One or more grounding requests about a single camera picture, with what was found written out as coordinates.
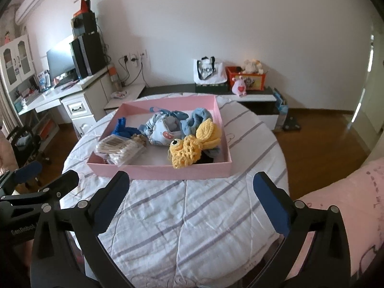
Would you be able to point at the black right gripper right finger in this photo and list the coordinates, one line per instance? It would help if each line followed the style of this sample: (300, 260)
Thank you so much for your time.
(290, 221)

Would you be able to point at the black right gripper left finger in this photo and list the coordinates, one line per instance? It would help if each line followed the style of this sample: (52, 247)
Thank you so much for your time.
(92, 218)

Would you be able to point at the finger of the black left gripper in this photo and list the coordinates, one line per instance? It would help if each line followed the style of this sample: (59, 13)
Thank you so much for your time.
(32, 202)
(12, 181)

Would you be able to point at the cotton swab bag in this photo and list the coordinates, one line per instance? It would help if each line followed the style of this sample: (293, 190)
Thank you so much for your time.
(118, 150)

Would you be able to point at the blue knitted cloth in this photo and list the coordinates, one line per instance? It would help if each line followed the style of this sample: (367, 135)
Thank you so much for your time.
(124, 131)

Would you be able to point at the yellow crochet fish toy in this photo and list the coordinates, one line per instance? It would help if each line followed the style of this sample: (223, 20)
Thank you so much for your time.
(187, 151)

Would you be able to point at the cartoon print baby garment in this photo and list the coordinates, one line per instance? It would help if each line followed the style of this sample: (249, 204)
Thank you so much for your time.
(163, 127)

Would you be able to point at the light blue plush cloth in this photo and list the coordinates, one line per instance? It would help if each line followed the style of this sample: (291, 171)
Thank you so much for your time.
(190, 125)

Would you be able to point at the black chair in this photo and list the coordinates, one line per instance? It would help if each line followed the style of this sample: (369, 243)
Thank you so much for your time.
(25, 144)

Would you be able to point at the pink bedding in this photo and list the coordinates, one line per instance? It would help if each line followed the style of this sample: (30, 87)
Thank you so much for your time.
(360, 200)

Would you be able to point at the small beige plush toy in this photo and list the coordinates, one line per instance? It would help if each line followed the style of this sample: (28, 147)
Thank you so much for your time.
(139, 138)

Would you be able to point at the white desk with drawers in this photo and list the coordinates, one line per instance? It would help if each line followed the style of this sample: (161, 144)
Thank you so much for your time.
(84, 102)

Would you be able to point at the black scrunchie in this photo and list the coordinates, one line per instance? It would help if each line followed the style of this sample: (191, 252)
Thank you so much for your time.
(208, 156)

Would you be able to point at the white glass door cabinet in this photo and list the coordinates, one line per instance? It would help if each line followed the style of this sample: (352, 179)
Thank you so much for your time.
(16, 62)

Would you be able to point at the computer monitor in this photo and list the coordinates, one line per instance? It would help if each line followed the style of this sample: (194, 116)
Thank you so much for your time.
(60, 61)

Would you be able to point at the orange toy storage box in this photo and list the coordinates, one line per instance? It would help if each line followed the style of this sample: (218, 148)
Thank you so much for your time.
(253, 81)

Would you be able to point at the pink plush toy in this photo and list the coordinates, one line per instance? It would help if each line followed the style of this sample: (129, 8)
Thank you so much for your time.
(239, 87)

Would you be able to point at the black computer tower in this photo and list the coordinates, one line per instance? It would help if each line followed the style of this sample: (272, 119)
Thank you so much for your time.
(87, 54)

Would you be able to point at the white plush bear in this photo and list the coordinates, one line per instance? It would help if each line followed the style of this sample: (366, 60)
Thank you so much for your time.
(252, 66)

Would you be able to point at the white tote bag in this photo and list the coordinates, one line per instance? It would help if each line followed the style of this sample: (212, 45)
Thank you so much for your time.
(209, 71)

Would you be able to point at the black box on tower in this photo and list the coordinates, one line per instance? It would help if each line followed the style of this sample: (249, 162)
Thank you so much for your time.
(84, 20)

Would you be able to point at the wall power outlets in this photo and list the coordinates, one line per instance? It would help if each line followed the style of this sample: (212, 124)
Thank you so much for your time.
(137, 58)

